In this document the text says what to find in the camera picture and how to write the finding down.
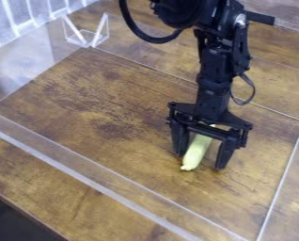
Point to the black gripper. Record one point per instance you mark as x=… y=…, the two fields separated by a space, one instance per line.
x=208 y=118

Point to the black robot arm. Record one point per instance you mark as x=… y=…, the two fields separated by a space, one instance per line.
x=220 y=25

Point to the black bar on table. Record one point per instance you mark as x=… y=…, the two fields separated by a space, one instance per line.
x=260 y=18

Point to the clear acrylic enclosure wall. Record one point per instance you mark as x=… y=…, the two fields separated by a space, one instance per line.
x=87 y=163

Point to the clear acrylic corner bracket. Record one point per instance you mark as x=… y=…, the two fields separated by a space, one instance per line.
x=85 y=38

